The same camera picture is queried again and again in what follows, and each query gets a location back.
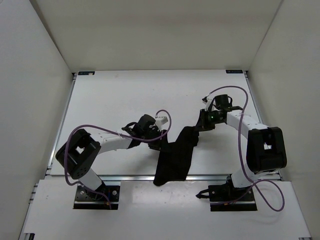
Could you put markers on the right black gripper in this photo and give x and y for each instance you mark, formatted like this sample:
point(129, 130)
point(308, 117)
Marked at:
point(202, 125)

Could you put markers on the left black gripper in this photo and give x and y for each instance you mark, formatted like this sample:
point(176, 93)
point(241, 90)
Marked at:
point(157, 145)

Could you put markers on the black skirt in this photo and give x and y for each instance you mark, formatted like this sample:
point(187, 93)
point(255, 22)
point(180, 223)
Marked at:
point(175, 158)

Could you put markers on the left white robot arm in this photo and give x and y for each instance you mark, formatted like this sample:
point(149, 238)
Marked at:
point(86, 142)

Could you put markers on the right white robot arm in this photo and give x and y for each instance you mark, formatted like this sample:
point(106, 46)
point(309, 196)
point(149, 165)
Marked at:
point(265, 147)

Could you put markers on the right blue table label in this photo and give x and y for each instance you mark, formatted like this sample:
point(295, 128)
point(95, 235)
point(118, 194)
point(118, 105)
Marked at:
point(234, 71)

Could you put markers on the blue table label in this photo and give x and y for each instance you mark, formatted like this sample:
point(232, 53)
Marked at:
point(86, 73)
point(234, 71)

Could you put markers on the left blue table label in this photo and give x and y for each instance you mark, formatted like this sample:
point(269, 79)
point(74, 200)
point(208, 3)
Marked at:
point(86, 73)

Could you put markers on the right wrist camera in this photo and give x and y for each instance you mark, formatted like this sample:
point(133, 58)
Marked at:
point(208, 103)

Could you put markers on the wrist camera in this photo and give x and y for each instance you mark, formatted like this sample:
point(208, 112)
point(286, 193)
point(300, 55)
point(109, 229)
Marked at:
point(160, 121)
point(208, 103)

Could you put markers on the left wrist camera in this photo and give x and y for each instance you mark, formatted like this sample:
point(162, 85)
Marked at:
point(160, 121)

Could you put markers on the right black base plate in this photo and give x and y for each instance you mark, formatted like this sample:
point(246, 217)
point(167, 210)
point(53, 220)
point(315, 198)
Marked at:
point(227, 198)

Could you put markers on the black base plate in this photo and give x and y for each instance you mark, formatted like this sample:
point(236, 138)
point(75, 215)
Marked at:
point(86, 200)
point(227, 198)

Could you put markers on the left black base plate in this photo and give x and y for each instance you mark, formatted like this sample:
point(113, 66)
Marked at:
point(86, 200)

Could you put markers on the aluminium table rail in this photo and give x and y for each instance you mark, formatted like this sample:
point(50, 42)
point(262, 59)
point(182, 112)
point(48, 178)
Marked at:
point(212, 177)

